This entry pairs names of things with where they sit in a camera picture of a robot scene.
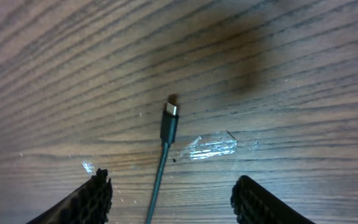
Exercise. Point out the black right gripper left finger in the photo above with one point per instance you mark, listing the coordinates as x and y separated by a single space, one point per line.
90 203

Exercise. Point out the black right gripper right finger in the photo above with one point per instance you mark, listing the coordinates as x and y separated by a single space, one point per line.
253 204

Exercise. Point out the clear tape piece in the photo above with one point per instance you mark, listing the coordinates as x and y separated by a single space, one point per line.
209 145

